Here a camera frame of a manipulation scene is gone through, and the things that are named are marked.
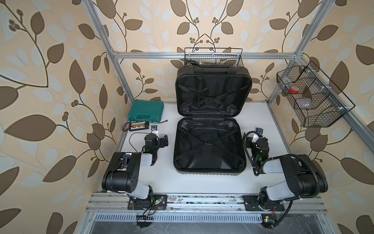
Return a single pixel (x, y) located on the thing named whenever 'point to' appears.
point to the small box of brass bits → (139, 126)
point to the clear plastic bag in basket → (307, 104)
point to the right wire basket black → (314, 99)
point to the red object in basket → (294, 89)
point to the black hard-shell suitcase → (211, 102)
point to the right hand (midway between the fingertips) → (252, 134)
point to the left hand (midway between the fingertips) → (156, 134)
